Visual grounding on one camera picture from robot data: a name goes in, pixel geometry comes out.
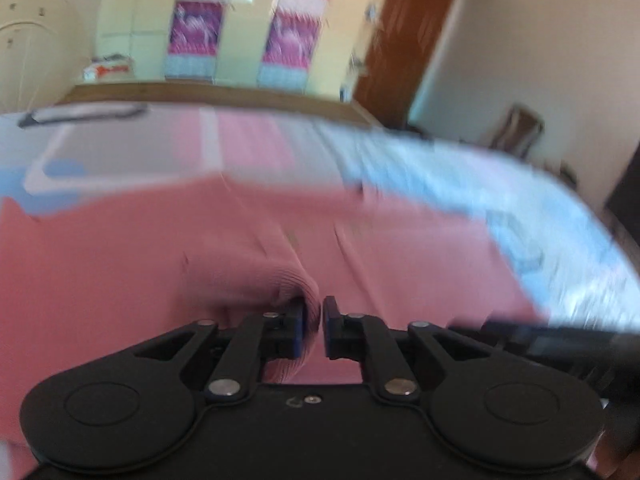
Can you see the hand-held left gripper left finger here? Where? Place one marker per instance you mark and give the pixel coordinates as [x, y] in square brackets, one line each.
[298, 326]

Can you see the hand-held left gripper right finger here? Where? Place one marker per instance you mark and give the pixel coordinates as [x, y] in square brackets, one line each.
[328, 327]

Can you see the pink knit garment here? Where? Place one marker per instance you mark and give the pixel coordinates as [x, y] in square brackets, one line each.
[125, 260]

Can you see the wooden chair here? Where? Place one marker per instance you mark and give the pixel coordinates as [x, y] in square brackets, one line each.
[517, 130]

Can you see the patterned pastel bed sheet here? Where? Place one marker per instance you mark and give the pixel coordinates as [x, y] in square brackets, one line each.
[150, 150]

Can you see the brown wooden door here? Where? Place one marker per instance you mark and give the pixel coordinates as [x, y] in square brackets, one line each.
[400, 45]

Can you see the white and orange box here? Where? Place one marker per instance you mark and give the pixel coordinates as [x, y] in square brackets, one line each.
[107, 69]

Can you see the cream wardrobe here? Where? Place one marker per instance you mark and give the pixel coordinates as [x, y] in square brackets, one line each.
[130, 15]

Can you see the cream round headboard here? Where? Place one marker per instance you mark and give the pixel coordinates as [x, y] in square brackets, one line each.
[30, 45]

